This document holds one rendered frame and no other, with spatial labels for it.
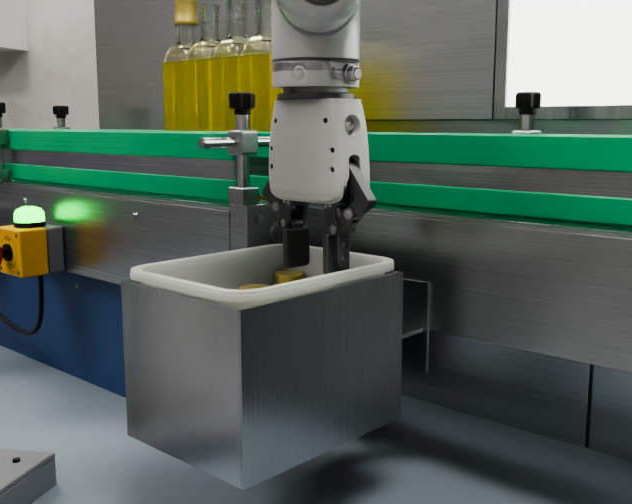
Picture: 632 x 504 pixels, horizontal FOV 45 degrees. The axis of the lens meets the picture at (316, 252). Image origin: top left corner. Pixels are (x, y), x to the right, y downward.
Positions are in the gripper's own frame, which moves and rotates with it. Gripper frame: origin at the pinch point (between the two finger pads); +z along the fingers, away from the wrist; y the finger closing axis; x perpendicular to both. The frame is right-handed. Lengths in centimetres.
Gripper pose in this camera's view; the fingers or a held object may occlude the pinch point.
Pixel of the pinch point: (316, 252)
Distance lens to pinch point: 77.1
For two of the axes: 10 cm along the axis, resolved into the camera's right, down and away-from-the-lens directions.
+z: 0.0, 9.9, 1.7
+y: -7.2, -1.1, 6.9
